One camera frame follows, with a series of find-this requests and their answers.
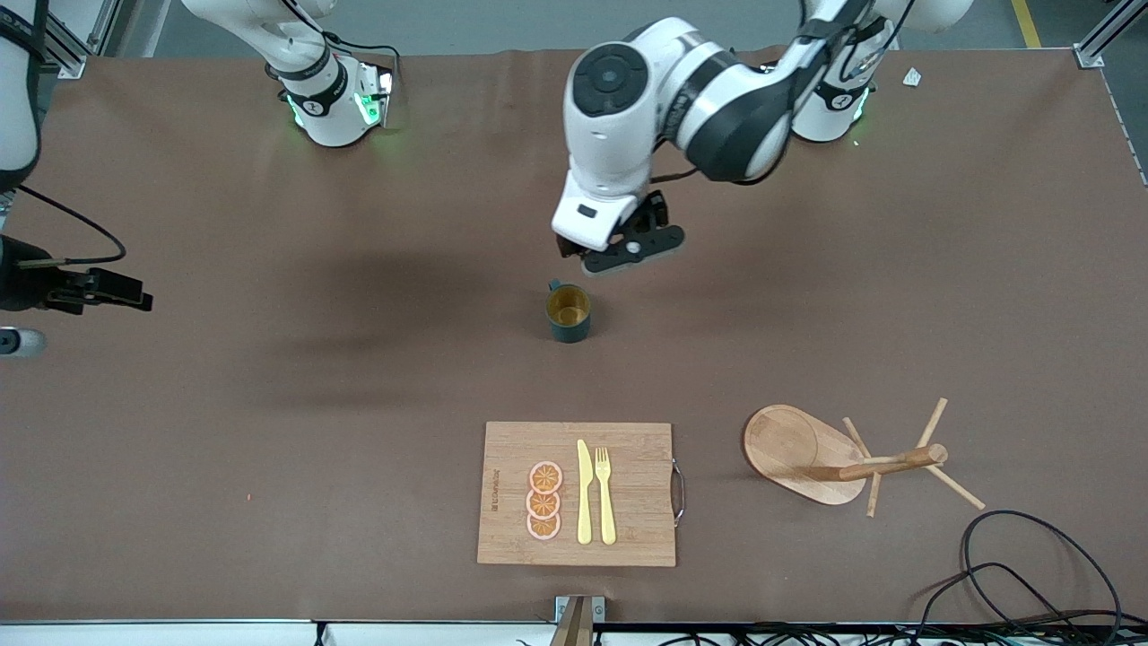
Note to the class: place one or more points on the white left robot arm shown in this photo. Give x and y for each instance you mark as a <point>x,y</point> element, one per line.
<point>619,144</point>

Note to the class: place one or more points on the yellow plastic knife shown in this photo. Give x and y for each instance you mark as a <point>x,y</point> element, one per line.
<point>585,502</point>

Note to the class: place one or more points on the metal camera pole bracket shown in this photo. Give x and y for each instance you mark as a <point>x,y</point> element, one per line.
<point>563,610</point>

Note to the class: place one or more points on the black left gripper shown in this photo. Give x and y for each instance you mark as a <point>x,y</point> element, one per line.
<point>653,212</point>

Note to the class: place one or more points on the dark teal cup yellow inside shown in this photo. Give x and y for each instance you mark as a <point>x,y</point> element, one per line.
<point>569,330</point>

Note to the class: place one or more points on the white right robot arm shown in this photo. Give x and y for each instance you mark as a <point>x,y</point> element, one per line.
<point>327,108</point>

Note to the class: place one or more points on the orange slice toy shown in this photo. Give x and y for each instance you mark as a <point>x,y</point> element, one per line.
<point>545,475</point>

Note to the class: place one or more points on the aluminium frame profile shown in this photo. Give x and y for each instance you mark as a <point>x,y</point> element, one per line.
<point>1108,36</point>
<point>67,49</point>

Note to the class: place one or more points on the wooden mug rack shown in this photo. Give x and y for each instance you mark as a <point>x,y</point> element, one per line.
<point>789,449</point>

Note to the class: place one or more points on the yellow plastic fork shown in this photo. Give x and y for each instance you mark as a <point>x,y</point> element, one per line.
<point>607,511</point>

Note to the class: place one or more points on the white table edge rail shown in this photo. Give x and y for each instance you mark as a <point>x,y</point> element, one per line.
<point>179,635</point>

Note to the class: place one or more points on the white paper scrap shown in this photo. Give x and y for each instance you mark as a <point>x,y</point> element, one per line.
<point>912,77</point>

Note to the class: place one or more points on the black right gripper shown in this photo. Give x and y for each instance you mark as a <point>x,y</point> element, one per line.
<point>20,285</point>

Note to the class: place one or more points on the brown table mat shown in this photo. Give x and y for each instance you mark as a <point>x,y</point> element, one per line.
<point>359,359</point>

